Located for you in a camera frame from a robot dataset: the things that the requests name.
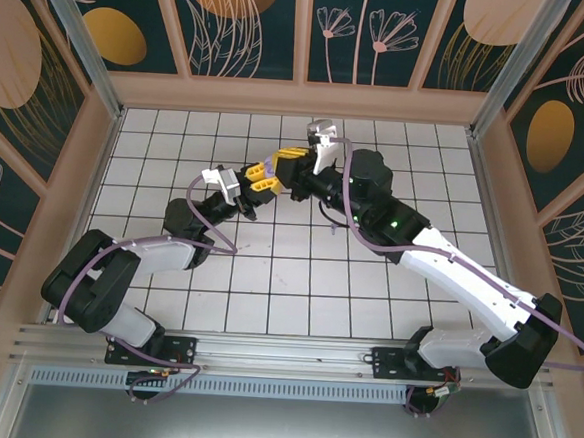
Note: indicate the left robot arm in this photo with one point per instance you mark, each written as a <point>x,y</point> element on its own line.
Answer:
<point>82,284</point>

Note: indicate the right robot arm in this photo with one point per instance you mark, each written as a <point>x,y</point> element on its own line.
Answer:
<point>524,345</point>

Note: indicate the purple earbud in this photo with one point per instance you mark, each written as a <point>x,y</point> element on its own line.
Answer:
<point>333,228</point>

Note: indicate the yellow power connector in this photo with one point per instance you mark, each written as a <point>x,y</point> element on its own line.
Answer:
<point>165,373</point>
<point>435,391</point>

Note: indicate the grey metal bench plate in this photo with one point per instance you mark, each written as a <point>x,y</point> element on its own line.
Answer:
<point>277,428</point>

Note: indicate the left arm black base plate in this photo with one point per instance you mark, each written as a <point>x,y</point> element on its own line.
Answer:
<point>182,352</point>

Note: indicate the aluminium mounting rail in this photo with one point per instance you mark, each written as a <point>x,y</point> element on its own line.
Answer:
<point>282,353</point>

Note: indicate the aluminium frame post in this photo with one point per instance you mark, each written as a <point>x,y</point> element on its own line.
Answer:
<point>83,49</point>
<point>512,74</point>

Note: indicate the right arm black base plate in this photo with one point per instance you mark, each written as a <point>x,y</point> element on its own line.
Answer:
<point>387,366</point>

